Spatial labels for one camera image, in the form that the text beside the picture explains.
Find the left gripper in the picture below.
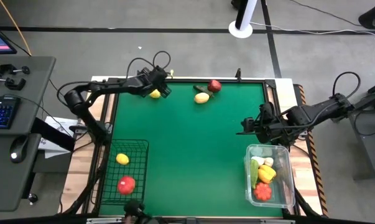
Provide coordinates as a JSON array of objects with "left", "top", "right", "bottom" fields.
[{"left": 137, "top": 65, "right": 172, "bottom": 99}]

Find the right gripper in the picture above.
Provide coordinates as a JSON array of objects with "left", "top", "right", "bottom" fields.
[{"left": 236, "top": 116, "right": 289, "bottom": 144}]

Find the pale yellow lemon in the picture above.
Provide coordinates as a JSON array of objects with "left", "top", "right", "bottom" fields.
[{"left": 193, "top": 92, "right": 210, "bottom": 105}]

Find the light green bitter gourd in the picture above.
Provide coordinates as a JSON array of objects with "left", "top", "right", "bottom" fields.
[{"left": 249, "top": 159, "right": 260, "bottom": 190}]

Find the yellow bell pepper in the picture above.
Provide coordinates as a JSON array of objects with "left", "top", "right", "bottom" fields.
[{"left": 257, "top": 164, "right": 277, "bottom": 184}]

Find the dark red apple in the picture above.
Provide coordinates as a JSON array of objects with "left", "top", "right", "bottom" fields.
[{"left": 207, "top": 79, "right": 223, "bottom": 93}]

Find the bright yellow lemon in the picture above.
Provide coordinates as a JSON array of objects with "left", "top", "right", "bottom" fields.
[{"left": 115, "top": 152, "right": 130, "bottom": 166}]

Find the red tomato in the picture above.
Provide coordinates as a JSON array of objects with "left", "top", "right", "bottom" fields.
[{"left": 117, "top": 175, "right": 136, "bottom": 196}]

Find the green table mat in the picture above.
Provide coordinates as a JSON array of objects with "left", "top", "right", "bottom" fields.
[{"left": 99, "top": 81, "right": 284, "bottom": 218}]

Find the clear plastic container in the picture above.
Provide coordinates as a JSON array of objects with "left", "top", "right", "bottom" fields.
[{"left": 243, "top": 143, "right": 297, "bottom": 209}]

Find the hazard-striped strip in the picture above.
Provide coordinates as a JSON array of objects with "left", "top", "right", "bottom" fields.
[{"left": 294, "top": 83, "right": 329, "bottom": 216}]

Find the white stand with pole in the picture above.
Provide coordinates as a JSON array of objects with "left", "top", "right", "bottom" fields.
[{"left": 228, "top": 0, "right": 258, "bottom": 39}]

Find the white paper sheet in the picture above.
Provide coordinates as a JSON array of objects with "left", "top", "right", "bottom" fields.
[{"left": 37, "top": 116, "right": 80, "bottom": 159}]

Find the black desk support bar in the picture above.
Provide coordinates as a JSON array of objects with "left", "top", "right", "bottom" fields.
[{"left": 30, "top": 117, "right": 76, "bottom": 153}]

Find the black desk clamp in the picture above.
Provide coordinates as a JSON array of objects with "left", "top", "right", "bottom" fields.
[
  {"left": 0, "top": 76, "right": 27, "bottom": 91},
  {"left": 0, "top": 63, "right": 31, "bottom": 78}
]

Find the black computer mouse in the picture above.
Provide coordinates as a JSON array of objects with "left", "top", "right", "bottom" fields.
[{"left": 9, "top": 134, "right": 29, "bottom": 164}]

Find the backlit keyboard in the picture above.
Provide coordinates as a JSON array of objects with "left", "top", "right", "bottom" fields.
[{"left": 0, "top": 95, "right": 21, "bottom": 130}]

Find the person's leg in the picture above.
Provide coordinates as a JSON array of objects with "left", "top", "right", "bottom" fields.
[{"left": 358, "top": 0, "right": 375, "bottom": 30}]

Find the grey desk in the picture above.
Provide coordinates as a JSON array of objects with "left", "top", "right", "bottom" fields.
[{"left": 0, "top": 55, "right": 57, "bottom": 213}]

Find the black table frame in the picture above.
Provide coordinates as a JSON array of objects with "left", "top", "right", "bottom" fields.
[{"left": 81, "top": 76, "right": 300, "bottom": 224}]

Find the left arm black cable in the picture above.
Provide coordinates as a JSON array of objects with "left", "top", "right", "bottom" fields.
[{"left": 126, "top": 50, "right": 172, "bottom": 78}]

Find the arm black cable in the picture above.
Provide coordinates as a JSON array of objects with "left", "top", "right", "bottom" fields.
[
  {"left": 126, "top": 50, "right": 172, "bottom": 78},
  {"left": 332, "top": 71, "right": 361, "bottom": 100}
]

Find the black wire basket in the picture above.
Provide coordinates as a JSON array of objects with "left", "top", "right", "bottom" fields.
[{"left": 100, "top": 139, "right": 150, "bottom": 206}]

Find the white floor cable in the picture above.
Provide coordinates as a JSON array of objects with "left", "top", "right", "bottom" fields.
[{"left": 249, "top": 21, "right": 375, "bottom": 43}]

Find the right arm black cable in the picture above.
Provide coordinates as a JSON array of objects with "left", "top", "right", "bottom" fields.
[{"left": 332, "top": 71, "right": 361, "bottom": 100}]

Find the small black camera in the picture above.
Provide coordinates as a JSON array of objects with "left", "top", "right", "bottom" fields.
[{"left": 123, "top": 200, "right": 154, "bottom": 224}]

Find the black floor cable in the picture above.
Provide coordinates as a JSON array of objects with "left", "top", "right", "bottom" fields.
[{"left": 288, "top": 0, "right": 362, "bottom": 28}]

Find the orange cable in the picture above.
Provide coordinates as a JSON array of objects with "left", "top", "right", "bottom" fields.
[{"left": 0, "top": 0, "right": 33, "bottom": 57}]

